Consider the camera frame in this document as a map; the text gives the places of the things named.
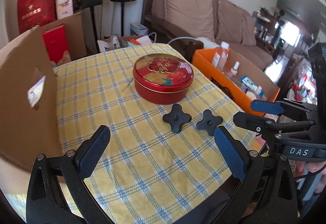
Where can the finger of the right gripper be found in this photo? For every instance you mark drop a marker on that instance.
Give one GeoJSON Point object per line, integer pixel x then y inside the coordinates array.
{"type": "Point", "coordinates": [263, 125]}
{"type": "Point", "coordinates": [275, 107]}

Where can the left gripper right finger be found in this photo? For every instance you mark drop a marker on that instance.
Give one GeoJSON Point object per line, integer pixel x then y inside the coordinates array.
{"type": "Point", "coordinates": [233, 152]}

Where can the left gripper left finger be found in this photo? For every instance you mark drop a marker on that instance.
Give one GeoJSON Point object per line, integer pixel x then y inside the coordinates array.
{"type": "Point", "coordinates": [91, 150]}

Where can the purple wet wipes pack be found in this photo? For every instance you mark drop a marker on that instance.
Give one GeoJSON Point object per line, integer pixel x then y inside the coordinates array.
{"type": "Point", "coordinates": [35, 92]}

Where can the blue white packet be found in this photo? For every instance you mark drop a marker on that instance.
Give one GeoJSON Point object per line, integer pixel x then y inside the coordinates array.
{"type": "Point", "coordinates": [249, 83]}

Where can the orange cardboard box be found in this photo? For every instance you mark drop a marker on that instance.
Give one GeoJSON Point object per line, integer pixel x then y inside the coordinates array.
{"type": "Point", "coordinates": [232, 86]}

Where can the black cross knob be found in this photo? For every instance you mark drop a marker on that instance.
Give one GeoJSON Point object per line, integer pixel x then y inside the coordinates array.
{"type": "Point", "coordinates": [209, 123]}
{"type": "Point", "coordinates": [176, 118]}

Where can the small white pink bottle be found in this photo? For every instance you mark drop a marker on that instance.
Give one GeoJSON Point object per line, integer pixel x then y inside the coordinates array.
{"type": "Point", "coordinates": [233, 71]}

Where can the brown cardboard box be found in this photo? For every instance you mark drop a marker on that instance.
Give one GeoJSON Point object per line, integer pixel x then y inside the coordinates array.
{"type": "Point", "coordinates": [26, 131]}

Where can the yellow checkered tablecloth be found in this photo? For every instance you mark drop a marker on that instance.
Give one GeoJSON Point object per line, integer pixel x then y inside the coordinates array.
{"type": "Point", "coordinates": [147, 173]}

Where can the clear bottle orange liquid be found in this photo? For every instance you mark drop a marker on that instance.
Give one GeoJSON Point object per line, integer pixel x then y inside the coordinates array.
{"type": "Point", "coordinates": [221, 56]}

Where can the red round tin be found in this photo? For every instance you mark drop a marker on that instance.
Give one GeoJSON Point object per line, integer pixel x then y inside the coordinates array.
{"type": "Point", "coordinates": [162, 78]}

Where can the floor box of clutter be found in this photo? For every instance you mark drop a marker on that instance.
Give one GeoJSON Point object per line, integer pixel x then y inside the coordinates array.
{"type": "Point", "coordinates": [116, 42]}

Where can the red chocolate box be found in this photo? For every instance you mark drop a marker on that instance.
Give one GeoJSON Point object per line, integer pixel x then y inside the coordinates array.
{"type": "Point", "coordinates": [56, 45]}

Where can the grey small box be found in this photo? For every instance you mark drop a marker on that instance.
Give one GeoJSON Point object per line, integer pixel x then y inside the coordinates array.
{"type": "Point", "coordinates": [137, 29]}

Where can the brown sofa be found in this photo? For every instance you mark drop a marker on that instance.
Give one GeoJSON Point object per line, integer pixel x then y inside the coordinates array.
{"type": "Point", "coordinates": [218, 20]}

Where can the red gift bag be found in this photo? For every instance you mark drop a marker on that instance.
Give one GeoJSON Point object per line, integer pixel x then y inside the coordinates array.
{"type": "Point", "coordinates": [31, 13]}

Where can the pink tissue pack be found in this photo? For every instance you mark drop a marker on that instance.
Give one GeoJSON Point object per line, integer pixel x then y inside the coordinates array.
{"type": "Point", "coordinates": [64, 8]}

